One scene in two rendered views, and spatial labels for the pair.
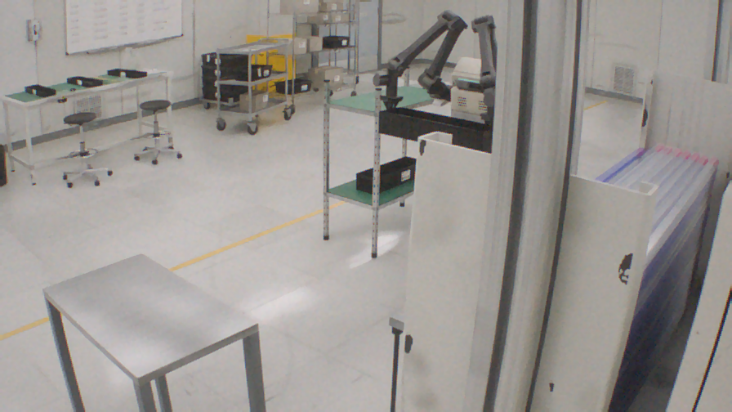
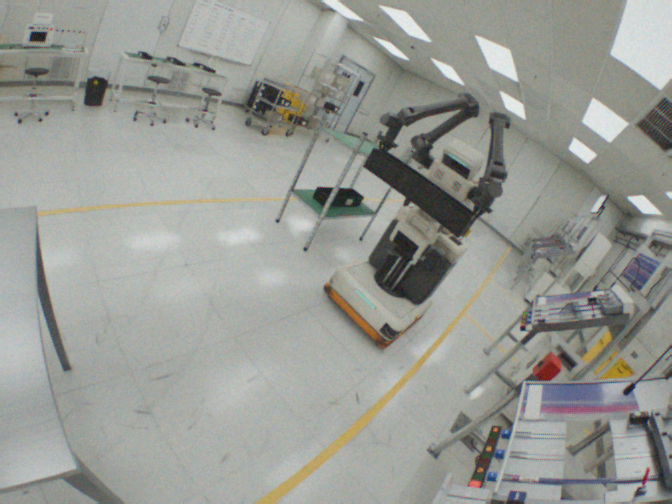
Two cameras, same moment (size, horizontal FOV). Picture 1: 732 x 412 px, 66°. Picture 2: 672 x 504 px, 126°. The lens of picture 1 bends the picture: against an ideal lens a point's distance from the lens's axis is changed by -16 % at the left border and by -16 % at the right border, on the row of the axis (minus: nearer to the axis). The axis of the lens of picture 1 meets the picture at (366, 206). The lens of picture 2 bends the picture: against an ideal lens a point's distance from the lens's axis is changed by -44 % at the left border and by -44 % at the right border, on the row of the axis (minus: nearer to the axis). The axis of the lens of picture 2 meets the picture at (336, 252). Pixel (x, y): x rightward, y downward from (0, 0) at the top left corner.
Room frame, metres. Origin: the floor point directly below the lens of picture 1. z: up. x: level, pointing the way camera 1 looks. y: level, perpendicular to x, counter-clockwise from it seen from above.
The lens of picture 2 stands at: (1.65, 0.15, 1.31)
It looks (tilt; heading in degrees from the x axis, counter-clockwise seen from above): 28 degrees down; 349
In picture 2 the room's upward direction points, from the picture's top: 30 degrees clockwise
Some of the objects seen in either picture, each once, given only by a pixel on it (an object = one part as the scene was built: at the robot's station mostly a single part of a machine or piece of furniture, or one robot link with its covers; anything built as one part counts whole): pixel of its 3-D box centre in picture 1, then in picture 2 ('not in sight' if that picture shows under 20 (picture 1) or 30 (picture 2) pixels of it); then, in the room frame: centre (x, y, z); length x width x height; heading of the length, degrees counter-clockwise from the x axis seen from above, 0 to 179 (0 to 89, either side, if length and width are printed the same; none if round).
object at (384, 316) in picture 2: not in sight; (382, 295); (3.47, -0.69, 0.16); 0.67 x 0.64 x 0.25; 142
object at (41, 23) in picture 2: not in sight; (39, 29); (4.33, 4.32, 1.03); 0.44 x 0.37 x 0.46; 147
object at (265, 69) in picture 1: (252, 73); (279, 101); (7.37, 1.32, 0.63); 0.40 x 0.30 x 0.14; 155
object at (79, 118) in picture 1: (85, 148); (154, 100); (5.34, 2.60, 0.31); 0.52 x 0.49 x 0.62; 141
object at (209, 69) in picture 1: (226, 81); (263, 101); (8.31, 1.85, 0.38); 0.65 x 0.46 x 0.75; 54
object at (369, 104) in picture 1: (391, 154); (346, 184); (4.37, -0.17, 0.55); 0.91 x 0.46 x 1.10; 141
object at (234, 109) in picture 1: (254, 83); (277, 107); (7.40, 1.31, 0.50); 0.90 x 0.54 x 1.00; 155
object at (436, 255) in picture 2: not in sight; (418, 250); (3.30, -0.64, 0.68); 0.28 x 0.27 x 0.25; 52
